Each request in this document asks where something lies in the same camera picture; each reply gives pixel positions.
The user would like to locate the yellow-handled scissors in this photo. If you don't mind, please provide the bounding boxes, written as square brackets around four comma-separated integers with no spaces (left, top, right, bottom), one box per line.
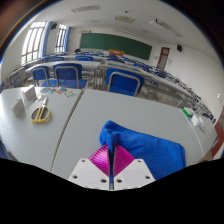
[30,96,52,124]

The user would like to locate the ceiling air conditioner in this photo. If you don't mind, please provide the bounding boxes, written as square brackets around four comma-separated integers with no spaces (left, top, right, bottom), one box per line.
[114,14,137,25]

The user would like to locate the teal and red card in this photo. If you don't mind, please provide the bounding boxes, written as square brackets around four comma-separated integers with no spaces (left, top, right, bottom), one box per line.
[55,87,68,95]

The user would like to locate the large window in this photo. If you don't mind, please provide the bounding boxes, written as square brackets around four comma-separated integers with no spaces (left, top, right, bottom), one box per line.
[20,20,48,65]

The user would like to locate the blue classroom chairs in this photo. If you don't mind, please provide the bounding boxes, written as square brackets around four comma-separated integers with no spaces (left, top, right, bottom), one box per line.
[1,49,218,98]

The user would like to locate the blue curtain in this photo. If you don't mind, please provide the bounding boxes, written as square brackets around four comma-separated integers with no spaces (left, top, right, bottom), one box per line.
[63,25,72,53]
[41,21,53,58]

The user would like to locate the yellow and blue card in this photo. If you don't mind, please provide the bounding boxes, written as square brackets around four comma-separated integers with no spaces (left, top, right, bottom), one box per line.
[64,90,77,99]

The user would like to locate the white paper boxes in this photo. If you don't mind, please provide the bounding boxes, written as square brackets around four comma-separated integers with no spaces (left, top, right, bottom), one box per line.
[191,114,205,128]

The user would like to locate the narrow window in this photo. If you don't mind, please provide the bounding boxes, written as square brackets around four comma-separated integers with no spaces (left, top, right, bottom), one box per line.
[54,23,69,54]

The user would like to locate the blue towel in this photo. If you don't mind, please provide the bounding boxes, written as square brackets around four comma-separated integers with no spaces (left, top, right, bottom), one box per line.
[98,119,187,181]

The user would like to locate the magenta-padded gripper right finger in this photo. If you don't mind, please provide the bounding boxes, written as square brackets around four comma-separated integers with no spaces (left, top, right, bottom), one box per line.
[113,144,157,192]

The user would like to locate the green and white box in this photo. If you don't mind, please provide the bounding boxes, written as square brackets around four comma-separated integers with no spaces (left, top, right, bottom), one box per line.
[182,106,196,118]

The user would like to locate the brown wooden door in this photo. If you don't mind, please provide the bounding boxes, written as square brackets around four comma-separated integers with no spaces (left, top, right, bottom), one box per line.
[156,46,171,71]

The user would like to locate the ceiling light fixture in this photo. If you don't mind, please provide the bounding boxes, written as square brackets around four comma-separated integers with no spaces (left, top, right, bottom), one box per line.
[148,18,184,38]

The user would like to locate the red-brown door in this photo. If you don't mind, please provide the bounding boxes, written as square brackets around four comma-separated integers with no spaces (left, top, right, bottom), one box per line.
[212,106,224,158]

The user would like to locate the orange lectern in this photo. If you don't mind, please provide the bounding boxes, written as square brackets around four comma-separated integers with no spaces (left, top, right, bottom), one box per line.
[108,49,126,57]

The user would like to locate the green chalkboard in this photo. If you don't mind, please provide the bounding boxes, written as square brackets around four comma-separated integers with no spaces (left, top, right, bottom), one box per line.
[79,32,153,61]

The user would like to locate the ceiling vent grille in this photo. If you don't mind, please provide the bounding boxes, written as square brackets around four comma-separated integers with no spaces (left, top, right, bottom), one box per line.
[70,4,102,14]

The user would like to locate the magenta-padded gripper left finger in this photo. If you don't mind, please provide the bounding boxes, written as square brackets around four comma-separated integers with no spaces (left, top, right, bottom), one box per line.
[68,143,111,191]

